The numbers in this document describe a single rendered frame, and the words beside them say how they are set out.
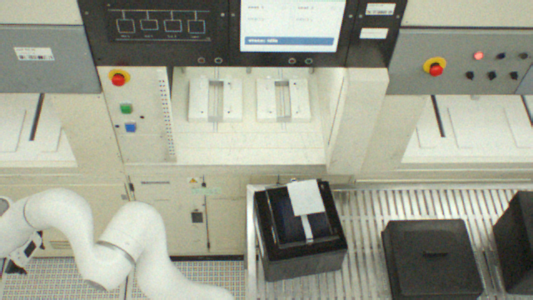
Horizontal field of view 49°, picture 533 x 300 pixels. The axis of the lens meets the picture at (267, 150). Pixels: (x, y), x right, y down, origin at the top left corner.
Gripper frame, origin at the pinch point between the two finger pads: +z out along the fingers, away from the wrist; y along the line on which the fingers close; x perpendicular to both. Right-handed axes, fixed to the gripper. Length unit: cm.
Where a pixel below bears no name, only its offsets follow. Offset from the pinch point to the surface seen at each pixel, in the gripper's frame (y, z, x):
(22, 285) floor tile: 13, 101, 48
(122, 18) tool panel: 53, -58, -11
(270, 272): 33, 17, -67
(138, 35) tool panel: 55, -52, -14
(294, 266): 37, 14, -74
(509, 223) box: 82, 11, -138
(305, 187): 55, -7, -69
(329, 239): 45, 2, -82
